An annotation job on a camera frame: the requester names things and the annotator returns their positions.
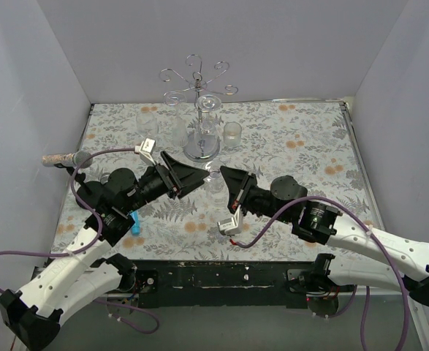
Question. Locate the clear wine glass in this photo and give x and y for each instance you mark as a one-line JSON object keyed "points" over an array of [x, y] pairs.
{"points": [[146, 124], [215, 185], [206, 106]]}

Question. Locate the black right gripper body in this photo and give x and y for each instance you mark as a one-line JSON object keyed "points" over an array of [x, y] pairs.
{"points": [[243, 192]]}

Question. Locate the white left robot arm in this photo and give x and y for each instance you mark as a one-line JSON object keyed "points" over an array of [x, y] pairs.
{"points": [[82, 272]]}

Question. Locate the clear wine glass back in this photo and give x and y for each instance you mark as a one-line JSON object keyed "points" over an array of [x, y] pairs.
{"points": [[146, 124]]}

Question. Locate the black base frame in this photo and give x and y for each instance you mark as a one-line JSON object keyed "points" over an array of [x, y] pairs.
{"points": [[163, 283]]}

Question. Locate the blue microphone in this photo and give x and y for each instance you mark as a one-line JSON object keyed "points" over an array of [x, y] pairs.
{"points": [[135, 228]]}

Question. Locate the glitter silver microphone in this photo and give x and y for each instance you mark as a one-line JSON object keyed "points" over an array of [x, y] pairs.
{"points": [[82, 158]]}

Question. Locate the ribbed short glass near rack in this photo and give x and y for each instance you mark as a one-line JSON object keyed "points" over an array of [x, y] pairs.
{"points": [[232, 134]]}

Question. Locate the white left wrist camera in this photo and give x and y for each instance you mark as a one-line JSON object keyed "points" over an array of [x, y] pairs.
{"points": [[144, 150]]}

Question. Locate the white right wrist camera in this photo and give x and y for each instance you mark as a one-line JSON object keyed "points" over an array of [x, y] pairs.
{"points": [[233, 225]]}

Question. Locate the chrome wine glass rack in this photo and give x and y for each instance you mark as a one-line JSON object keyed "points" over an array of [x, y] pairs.
{"points": [[203, 143]]}

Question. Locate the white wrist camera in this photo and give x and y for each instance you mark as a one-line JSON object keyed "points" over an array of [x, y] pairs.
{"points": [[144, 150], [233, 225]]}

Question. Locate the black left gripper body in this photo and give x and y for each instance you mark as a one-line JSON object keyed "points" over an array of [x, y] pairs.
{"points": [[169, 180]]}

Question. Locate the ribbed stemmed wine glass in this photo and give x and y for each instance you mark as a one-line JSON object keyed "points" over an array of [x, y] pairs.
{"points": [[179, 132]]}

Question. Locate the floral table cloth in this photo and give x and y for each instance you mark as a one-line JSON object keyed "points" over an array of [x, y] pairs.
{"points": [[309, 141]]}

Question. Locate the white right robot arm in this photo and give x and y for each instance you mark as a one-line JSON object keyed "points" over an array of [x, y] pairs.
{"points": [[395, 263]]}

